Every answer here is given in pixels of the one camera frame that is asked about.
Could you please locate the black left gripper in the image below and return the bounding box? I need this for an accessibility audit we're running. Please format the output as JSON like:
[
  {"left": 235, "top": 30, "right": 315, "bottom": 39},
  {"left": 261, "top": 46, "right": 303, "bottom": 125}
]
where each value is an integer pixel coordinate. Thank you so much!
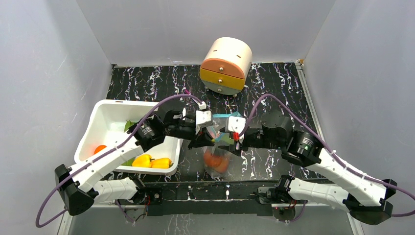
[{"left": 165, "top": 121, "right": 215, "bottom": 150}]

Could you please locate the clear zip top bag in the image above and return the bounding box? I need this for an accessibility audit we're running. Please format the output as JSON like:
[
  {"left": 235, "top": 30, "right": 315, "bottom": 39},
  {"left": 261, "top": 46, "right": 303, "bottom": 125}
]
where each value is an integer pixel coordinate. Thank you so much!
[{"left": 203, "top": 112, "right": 242, "bottom": 180}]

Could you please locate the orange pumpkin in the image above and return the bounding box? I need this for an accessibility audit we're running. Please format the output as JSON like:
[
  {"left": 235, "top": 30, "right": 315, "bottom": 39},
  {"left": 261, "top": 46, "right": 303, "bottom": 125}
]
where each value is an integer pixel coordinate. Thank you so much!
[{"left": 203, "top": 150, "right": 223, "bottom": 168}]

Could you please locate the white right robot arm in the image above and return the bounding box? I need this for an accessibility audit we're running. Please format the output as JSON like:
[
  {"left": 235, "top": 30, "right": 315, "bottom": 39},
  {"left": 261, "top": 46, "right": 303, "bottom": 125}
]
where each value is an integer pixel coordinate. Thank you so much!
[{"left": 222, "top": 111, "right": 396, "bottom": 225}]

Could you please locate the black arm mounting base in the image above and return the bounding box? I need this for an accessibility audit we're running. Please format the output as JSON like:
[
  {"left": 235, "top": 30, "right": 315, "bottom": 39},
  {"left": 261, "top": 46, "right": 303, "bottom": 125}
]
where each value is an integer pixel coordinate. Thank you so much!
[{"left": 142, "top": 181, "right": 302, "bottom": 218}]

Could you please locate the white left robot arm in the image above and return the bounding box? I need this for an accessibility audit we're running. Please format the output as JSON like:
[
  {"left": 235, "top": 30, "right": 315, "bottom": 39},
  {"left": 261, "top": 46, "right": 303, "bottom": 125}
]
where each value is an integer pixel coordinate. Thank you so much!
[{"left": 55, "top": 95, "right": 214, "bottom": 215}]

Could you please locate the yellow orange bell pepper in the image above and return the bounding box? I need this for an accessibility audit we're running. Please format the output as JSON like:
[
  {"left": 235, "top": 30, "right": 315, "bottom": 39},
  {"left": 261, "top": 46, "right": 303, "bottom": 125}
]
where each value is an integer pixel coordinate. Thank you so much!
[{"left": 151, "top": 158, "right": 173, "bottom": 169}]

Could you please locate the round pastel drawer cabinet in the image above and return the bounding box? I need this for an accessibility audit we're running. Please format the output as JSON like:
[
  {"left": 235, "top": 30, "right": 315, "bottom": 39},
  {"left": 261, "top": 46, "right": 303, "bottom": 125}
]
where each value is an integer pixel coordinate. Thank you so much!
[{"left": 199, "top": 37, "right": 253, "bottom": 97}]

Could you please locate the green leafy vegetable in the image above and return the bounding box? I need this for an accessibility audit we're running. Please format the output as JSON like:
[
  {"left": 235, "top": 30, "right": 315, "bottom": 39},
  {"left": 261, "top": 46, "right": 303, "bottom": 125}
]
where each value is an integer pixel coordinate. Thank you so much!
[{"left": 124, "top": 120, "right": 135, "bottom": 132}]

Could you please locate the white plastic bin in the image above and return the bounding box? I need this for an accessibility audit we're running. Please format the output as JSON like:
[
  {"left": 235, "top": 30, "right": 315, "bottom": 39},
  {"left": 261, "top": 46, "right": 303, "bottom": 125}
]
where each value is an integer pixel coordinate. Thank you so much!
[{"left": 73, "top": 99, "right": 184, "bottom": 176}]

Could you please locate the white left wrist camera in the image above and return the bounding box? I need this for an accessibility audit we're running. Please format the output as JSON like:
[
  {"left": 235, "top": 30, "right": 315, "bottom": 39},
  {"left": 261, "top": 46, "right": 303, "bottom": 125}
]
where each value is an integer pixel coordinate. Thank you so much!
[{"left": 195, "top": 110, "right": 213, "bottom": 134}]

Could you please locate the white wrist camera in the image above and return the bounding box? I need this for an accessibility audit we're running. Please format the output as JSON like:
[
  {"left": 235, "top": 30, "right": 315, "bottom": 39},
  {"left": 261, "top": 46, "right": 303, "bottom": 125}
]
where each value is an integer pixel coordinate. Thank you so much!
[
  {"left": 195, "top": 110, "right": 213, "bottom": 134},
  {"left": 225, "top": 116, "right": 246, "bottom": 134}
]

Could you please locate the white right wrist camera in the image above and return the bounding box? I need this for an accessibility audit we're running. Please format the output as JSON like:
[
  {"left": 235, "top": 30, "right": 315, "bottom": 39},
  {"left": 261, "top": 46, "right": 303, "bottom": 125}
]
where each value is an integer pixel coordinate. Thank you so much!
[{"left": 225, "top": 116, "right": 246, "bottom": 134}]

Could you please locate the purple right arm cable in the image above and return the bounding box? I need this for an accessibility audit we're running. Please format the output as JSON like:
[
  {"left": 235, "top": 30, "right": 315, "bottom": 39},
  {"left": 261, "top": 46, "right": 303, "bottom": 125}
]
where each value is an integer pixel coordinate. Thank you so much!
[{"left": 238, "top": 94, "right": 415, "bottom": 217}]

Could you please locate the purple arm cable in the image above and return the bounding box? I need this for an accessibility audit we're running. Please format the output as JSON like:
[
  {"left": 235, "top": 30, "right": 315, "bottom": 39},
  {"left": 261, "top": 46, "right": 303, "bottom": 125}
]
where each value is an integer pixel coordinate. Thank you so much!
[
  {"left": 238, "top": 94, "right": 415, "bottom": 217},
  {"left": 35, "top": 94, "right": 207, "bottom": 228}
]

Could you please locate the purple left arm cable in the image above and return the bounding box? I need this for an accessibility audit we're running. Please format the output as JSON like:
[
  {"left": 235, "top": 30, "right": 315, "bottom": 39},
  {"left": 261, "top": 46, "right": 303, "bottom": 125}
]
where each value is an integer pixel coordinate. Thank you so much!
[{"left": 35, "top": 94, "right": 207, "bottom": 228}]

